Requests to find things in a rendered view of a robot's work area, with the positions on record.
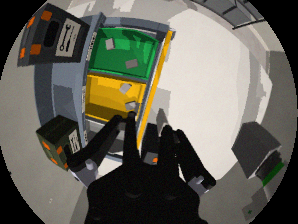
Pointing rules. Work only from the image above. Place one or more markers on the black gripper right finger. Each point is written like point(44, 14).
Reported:
point(189, 162)

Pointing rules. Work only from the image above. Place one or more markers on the yellow bin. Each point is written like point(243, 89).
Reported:
point(103, 99)

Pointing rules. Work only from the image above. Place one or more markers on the grey open bin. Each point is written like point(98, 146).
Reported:
point(93, 128)

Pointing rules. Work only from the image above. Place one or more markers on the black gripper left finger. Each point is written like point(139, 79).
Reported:
point(84, 163)

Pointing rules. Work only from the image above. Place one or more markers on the green open bin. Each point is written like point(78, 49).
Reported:
point(129, 44)

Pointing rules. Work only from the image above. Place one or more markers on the yellow long bar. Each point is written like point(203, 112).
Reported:
point(154, 85)

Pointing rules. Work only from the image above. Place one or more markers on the grey metal shelf rack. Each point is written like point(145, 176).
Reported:
point(57, 86)

